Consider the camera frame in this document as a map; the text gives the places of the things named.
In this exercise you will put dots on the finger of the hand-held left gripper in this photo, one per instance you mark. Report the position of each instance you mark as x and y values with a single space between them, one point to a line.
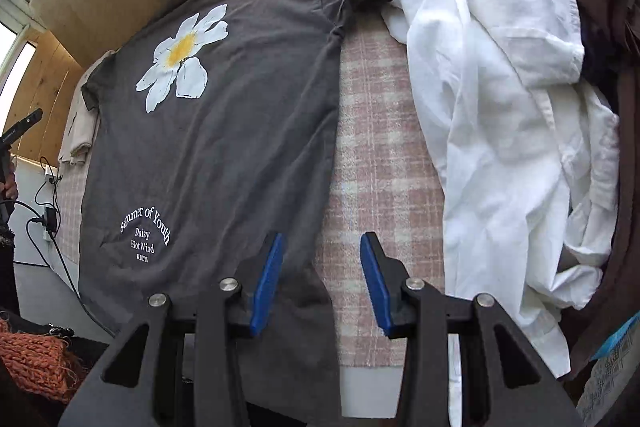
29 122

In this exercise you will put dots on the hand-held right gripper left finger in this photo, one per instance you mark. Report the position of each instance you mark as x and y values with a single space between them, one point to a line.
267 282

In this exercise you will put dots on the white shirt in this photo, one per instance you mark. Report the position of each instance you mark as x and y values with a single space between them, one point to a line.
500 107

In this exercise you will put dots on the pine plank board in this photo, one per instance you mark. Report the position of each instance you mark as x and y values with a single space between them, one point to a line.
45 82

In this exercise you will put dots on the teal cloth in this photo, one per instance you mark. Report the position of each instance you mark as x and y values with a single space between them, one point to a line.
620 332

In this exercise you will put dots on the orange knitted scarf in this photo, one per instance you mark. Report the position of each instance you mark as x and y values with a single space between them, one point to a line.
35 357

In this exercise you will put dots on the white charger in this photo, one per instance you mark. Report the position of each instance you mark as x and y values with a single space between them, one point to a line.
51 173

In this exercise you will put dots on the person's left hand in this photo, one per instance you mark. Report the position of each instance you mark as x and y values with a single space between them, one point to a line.
12 184

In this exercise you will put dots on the grey flower print t-shirt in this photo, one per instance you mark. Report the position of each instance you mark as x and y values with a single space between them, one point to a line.
225 132

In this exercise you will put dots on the beige knitted cardigan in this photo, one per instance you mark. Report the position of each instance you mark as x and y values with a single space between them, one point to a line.
80 132

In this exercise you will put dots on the pink plaid table cloth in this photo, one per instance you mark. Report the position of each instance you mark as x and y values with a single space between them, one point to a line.
380 157

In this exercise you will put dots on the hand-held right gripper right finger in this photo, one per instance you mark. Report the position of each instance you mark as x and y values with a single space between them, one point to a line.
372 282

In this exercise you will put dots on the black power adapter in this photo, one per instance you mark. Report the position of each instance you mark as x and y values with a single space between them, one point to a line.
51 218

